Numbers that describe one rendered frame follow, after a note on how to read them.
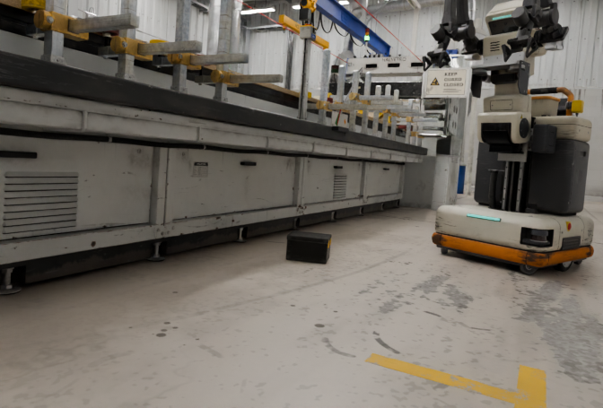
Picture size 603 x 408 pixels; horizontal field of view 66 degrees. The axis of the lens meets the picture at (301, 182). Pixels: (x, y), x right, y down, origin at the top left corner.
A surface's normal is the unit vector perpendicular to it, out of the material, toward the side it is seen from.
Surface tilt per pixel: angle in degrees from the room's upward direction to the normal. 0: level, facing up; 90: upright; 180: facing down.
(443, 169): 90
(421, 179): 90
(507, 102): 98
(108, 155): 90
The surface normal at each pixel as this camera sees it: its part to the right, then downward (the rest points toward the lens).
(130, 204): 0.88, 0.09
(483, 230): -0.78, -0.02
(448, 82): -0.47, 0.01
